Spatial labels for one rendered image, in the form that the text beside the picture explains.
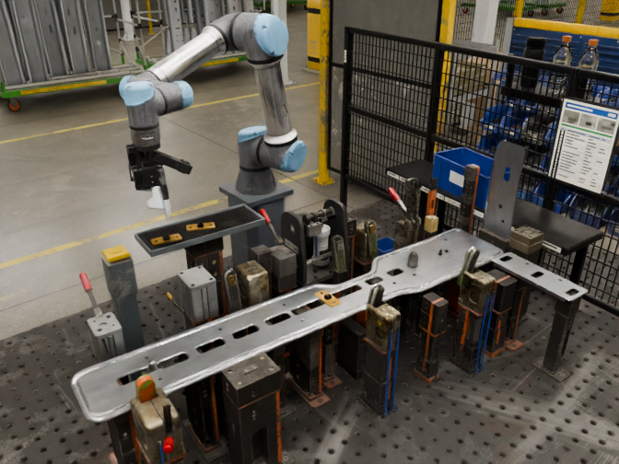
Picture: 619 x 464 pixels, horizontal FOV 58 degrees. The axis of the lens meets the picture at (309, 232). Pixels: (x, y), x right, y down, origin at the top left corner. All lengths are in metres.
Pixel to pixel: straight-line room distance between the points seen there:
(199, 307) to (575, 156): 1.39
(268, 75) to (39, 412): 1.22
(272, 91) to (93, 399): 1.04
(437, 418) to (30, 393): 1.23
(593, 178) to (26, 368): 2.00
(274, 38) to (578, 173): 1.16
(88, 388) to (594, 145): 1.73
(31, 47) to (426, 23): 5.56
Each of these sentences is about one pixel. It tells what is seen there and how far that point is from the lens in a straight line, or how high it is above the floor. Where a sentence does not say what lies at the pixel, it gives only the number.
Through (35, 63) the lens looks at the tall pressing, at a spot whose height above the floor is 0.54.
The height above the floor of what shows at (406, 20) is 1.45.
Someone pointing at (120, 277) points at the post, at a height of 1.10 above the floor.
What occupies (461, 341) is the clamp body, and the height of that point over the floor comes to 0.80.
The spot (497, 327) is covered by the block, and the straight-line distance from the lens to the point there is 1.95.
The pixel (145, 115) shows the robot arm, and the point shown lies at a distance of 1.50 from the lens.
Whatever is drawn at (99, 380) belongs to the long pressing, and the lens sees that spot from 1.47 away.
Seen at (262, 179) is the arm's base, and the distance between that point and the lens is 2.07.
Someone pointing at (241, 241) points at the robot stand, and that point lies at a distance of 2.16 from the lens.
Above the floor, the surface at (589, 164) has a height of 1.25.
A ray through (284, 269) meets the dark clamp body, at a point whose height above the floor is 1.04.
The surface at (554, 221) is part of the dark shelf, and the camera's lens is 2.21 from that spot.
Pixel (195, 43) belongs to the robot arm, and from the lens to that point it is 1.79.
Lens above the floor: 1.93
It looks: 27 degrees down
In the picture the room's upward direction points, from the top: straight up
